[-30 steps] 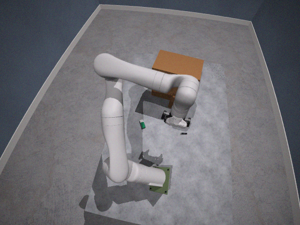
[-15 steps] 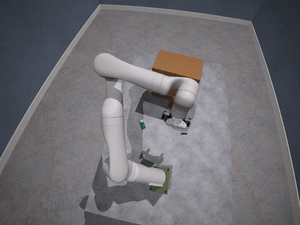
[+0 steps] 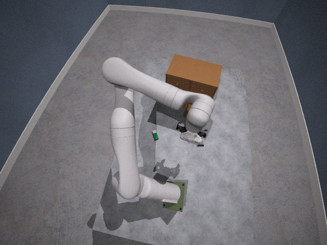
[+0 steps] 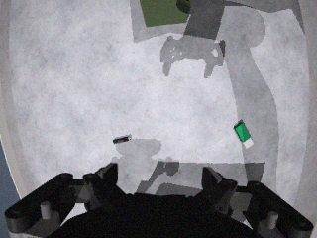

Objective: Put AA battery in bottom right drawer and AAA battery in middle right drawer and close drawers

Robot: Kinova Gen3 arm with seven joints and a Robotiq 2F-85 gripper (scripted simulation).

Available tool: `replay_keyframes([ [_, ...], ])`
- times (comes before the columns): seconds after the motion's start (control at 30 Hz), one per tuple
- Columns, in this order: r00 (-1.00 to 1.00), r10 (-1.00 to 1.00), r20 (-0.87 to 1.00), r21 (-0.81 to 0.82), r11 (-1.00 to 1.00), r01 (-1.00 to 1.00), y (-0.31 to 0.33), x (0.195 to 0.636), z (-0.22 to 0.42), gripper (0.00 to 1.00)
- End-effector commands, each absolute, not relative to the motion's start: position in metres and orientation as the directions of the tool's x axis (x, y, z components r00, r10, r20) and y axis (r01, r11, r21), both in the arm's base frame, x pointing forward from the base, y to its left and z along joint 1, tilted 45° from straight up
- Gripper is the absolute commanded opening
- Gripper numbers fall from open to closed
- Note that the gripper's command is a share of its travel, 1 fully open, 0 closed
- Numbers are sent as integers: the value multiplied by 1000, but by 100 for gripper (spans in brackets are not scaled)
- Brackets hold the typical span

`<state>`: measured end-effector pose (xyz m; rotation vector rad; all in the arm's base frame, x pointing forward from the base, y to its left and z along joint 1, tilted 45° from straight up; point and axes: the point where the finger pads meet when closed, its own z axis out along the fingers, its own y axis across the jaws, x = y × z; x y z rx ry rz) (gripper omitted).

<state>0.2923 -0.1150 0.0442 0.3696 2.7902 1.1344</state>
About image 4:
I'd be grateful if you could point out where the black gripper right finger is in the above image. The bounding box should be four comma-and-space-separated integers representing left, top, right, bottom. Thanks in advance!
177, 167, 314, 238

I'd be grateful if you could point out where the black battery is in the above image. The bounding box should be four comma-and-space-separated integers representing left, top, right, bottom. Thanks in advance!
113, 137, 131, 144

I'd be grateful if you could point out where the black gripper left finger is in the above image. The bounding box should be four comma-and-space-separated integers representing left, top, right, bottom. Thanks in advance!
4, 163, 143, 238

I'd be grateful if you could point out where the green and white eraser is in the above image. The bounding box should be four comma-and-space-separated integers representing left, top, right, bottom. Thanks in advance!
233, 122, 253, 149

